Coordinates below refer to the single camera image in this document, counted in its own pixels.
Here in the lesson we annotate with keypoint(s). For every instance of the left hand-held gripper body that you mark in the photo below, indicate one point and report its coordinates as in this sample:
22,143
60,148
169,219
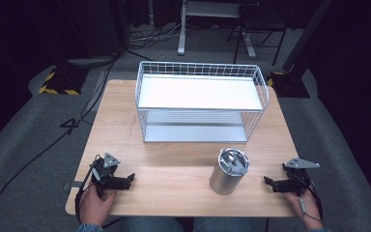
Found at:
104,170

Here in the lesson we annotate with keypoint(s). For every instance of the person's left hand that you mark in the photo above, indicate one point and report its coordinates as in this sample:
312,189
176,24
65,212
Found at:
95,203

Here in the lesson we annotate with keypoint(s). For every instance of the person's leg in jeans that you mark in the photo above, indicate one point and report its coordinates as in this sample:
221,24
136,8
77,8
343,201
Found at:
153,225
230,225

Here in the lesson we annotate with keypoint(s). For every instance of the person's right hand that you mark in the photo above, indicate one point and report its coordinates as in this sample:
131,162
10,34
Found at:
304,208

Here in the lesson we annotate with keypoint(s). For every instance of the slanted black stand post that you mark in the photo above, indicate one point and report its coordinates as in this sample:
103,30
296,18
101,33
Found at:
306,35

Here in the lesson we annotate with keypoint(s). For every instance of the person's right leg in jeans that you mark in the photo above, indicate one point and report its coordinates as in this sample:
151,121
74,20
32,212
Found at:
230,225

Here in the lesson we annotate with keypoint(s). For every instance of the black yellow striped stand base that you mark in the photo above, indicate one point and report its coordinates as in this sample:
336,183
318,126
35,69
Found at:
62,82
288,85

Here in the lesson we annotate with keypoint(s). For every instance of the white metal desk frame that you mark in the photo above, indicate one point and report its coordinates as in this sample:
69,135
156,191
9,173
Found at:
186,19

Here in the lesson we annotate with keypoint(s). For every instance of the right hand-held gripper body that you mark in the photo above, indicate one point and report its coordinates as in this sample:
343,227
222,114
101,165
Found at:
298,175

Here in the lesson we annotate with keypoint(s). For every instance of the steel cup with lid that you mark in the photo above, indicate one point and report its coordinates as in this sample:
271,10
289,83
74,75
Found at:
229,172

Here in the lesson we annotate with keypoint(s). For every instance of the person's left leg in jeans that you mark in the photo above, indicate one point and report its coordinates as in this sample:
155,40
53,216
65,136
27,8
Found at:
153,225

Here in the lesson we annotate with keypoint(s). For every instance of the grey tape strip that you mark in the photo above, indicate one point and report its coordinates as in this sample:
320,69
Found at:
72,185

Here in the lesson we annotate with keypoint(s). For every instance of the black chair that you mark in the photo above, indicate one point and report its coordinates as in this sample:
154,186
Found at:
257,22

